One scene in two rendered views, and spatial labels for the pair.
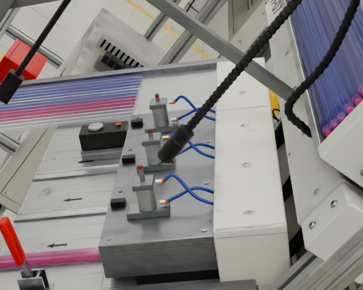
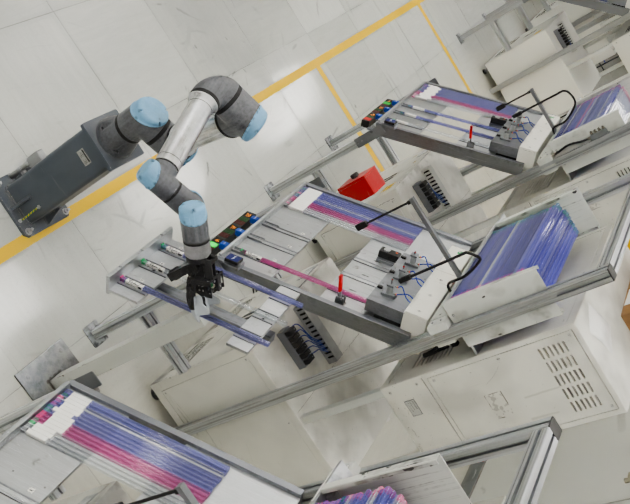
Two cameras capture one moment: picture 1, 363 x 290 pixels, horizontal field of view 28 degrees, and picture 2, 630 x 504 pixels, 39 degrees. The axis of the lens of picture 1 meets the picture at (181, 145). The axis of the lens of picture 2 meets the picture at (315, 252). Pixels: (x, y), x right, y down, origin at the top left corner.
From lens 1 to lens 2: 2.01 m
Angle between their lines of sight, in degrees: 12
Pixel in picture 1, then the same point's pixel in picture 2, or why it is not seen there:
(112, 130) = (393, 255)
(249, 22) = (514, 209)
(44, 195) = (355, 268)
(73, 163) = (371, 259)
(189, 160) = (413, 283)
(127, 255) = (374, 305)
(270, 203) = (427, 311)
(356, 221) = (443, 327)
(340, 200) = (442, 319)
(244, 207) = (419, 308)
